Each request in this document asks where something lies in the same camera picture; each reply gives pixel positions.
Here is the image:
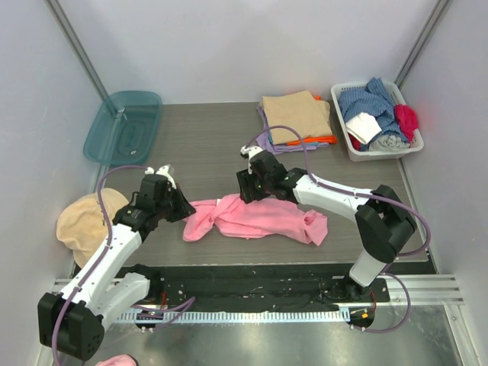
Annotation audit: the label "white plastic basket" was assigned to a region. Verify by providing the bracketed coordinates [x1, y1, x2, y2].
[331, 78, 424, 162]

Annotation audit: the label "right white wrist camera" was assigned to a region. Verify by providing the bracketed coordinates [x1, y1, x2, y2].
[240, 146, 270, 174]

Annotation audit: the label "beige folded t shirt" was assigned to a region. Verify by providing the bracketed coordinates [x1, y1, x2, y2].
[260, 90, 332, 140]

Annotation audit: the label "beige crumpled cloth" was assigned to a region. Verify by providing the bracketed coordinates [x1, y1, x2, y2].
[56, 193, 108, 268]

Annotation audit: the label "left aluminium frame post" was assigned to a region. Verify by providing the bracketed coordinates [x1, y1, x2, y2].
[45, 0, 108, 100]

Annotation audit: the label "aluminium frame post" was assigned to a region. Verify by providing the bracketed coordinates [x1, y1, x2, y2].
[394, 0, 454, 88]
[45, 0, 108, 100]

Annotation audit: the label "white slotted cable duct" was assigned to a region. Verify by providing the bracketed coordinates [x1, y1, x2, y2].
[114, 308, 350, 327]

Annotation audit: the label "grey cloth in basket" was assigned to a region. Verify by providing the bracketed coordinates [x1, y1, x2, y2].
[368, 132, 410, 153]

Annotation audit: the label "pink t shirt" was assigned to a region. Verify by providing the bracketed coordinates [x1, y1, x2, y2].
[182, 194, 329, 246]

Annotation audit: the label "red cloth in basket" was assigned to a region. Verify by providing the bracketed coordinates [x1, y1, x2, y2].
[348, 134, 362, 152]

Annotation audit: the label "blue checked shirt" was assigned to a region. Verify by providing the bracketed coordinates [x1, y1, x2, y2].
[339, 78, 408, 140]

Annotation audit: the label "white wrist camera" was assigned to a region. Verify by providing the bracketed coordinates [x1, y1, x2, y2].
[240, 146, 270, 174]
[145, 164, 177, 189]

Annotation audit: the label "magenta cloth in basket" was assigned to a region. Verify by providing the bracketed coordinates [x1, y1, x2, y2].
[393, 104, 419, 143]

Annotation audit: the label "aluminium rail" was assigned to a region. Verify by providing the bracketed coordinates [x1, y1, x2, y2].
[53, 273, 466, 306]

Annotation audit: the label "teal folded t shirt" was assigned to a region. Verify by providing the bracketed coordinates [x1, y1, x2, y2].
[269, 129, 299, 145]

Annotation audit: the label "right aluminium frame post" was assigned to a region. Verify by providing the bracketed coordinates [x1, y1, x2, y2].
[394, 0, 454, 88]

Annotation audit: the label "lavender folded t shirt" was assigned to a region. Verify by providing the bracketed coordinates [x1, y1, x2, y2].
[256, 105, 329, 155]

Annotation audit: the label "teal plastic bin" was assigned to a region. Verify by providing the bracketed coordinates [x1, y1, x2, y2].
[83, 91, 162, 166]

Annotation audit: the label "orange folded t shirt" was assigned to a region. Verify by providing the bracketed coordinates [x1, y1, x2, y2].
[291, 96, 338, 144]

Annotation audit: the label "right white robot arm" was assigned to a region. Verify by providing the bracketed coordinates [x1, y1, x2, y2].
[236, 146, 417, 301]

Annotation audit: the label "pink cloth at bottom edge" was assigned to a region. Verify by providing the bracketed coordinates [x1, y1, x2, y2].
[95, 355, 138, 366]

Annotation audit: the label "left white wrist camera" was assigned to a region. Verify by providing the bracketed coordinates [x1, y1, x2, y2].
[145, 164, 177, 189]

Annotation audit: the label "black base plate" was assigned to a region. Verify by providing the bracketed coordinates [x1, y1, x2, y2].
[135, 264, 390, 313]

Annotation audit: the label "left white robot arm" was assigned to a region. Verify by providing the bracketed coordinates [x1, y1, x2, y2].
[37, 165, 195, 364]

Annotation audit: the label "white cloth in basket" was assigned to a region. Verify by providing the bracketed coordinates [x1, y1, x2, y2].
[345, 112, 382, 144]

